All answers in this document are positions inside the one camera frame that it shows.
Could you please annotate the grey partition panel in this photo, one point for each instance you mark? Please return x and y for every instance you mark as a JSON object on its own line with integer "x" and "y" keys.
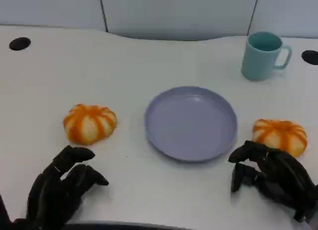
{"x": 288, "y": 11}
{"x": 49, "y": 9}
{"x": 179, "y": 14}

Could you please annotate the lilac plate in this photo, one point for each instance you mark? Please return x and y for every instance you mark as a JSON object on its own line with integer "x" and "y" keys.
{"x": 191, "y": 125}

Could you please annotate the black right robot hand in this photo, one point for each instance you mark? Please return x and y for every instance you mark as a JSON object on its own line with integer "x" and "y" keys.
{"x": 280, "y": 175}

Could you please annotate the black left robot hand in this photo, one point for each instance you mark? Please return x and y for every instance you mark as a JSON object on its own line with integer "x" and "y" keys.
{"x": 52, "y": 192}

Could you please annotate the pale green mug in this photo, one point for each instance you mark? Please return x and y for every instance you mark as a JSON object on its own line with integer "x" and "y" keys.
{"x": 258, "y": 61}

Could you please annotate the orange and white bread roll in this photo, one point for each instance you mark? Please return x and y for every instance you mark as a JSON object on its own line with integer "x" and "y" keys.
{"x": 280, "y": 133}
{"x": 89, "y": 123}

